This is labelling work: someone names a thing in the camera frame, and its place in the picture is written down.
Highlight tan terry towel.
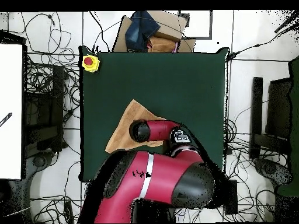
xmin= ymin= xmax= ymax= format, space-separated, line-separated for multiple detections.
xmin=105 ymin=99 xmax=168 ymax=154

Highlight dark green table cloth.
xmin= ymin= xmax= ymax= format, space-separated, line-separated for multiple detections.
xmin=79 ymin=45 xmax=231 ymax=184

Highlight tan towel in box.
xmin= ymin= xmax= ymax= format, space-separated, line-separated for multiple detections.
xmin=147 ymin=36 xmax=177 ymax=53

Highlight yellow emergency stop button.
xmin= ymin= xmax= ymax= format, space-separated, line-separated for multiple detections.
xmin=81 ymin=54 xmax=100 ymax=73

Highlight blue denim jeans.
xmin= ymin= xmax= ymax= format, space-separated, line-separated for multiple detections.
xmin=124 ymin=10 xmax=161 ymax=53

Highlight black equipment rack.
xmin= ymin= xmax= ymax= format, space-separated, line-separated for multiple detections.
xmin=23 ymin=65 xmax=65 ymax=157

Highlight brown cardboard box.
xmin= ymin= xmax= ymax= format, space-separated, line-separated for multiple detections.
xmin=112 ymin=10 xmax=197 ymax=53

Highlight long black floor bar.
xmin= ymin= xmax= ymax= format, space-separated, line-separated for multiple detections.
xmin=249 ymin=76 xmax=263 ymax=160

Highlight black power strip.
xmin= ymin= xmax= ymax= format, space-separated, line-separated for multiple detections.
xmin=224 ymin=179 xmax=238 ymax=215

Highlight grey stand base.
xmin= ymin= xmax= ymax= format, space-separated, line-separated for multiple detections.
xmin=24 ymin=151 xmax=55 ymax=180
xmin=253 ymin=157 xmax=293 ymax=187

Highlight black panel stand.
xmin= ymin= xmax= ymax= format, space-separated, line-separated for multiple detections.
xmin=266 ymin=78 xmax=293 ymax=141

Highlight green cloth on stand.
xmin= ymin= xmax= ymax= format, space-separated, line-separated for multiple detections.
xmin=276 ymin=55 xmax=299 ymax=198

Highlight black rectangular floor frame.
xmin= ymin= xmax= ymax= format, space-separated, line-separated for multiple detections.
xmin=178 ymin=10 xmax=213 ymax=40

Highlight black cable with connector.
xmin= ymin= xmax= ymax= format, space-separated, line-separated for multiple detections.
xmin=225 ymin=23 xmax=299 ymax=62

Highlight thin black looped cable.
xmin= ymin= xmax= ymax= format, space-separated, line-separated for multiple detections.
xmin=20 ymin=12 xmax=57 ymax=54

